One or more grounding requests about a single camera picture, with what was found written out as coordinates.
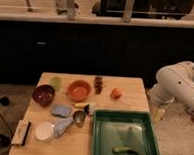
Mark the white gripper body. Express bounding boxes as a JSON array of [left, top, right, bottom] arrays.
[[146, 85, 175, 113]]

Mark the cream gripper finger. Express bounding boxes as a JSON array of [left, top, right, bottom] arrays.
[[153, 108, 165, 123]]

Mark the red orange apple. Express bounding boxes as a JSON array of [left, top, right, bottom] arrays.
[[110, 88, 123, 99]]

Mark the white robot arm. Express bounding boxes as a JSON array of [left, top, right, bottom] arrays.
[[147, 61, 194, 122]]

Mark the small metal cup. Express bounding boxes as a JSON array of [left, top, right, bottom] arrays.
[[73, 110, 86, 128]]

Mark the green plastic tray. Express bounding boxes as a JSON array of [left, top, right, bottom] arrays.
[[90, 109, 160, 155]]

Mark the green cucumber toy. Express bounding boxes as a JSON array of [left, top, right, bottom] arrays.
[[112, 146, 135, 154]]

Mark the dark red grape bunch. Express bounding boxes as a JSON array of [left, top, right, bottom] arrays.
[[94, 76, 103, 94]]

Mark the orange bowl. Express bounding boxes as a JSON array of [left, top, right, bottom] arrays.
[[66, 80, 92, 102]]

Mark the blue sponge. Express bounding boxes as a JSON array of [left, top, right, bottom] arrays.
[[51, 104, 71, 118]]

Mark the grey blue cloth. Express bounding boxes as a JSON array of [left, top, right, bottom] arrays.
[[53, 117, 73, 138]]

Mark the white round dish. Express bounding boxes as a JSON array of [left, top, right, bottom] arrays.
[[34, 121, 54, 142]]

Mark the dark red bowl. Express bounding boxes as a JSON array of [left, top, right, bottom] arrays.
[[32, 84, 55, 107]]

